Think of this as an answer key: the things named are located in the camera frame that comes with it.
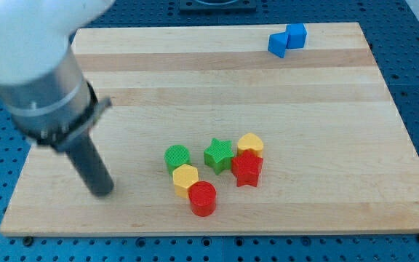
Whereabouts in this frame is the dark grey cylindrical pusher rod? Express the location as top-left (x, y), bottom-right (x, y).
top-left (66, 135), bottom-right (114, 197)

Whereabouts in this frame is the red cylinder block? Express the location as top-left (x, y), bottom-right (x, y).
top-left (188, 180), bottom-right (217, 217)

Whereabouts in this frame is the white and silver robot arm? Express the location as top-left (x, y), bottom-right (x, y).
top-left (0, 0), bottom-right (114, 197)

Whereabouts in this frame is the green star block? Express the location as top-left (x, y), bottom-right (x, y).
top-left (204, 138), bottom-right (234, 175)

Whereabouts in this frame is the red star block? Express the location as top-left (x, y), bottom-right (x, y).
top-left (231, 150), bottom-right (263, 187)

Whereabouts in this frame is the green cylinder block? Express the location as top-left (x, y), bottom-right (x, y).
top-left (164, 145), bottom-right (191, 175)

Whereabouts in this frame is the yellow hexagon block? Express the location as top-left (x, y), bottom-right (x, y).
top-left (172, 164), bottom-right (199, 199)

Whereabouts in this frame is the yellow heart block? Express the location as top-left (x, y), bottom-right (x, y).
top-left (237, 132), bottom-right (264, 158)

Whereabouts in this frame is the black mounting plate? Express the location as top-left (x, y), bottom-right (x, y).
top-left (178, 0), bottom-right (258, 12)

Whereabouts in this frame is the light wooden board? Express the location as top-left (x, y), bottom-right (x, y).
top-left (0, 23), bottom-right (419, 237)

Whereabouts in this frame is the blue triangular prism block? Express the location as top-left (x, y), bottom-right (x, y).
top-left (268, 31), bottom-right (289, 58)

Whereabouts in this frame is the blue cube block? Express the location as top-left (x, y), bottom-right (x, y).
top-left (286, 23), bottom-right (307, 49)

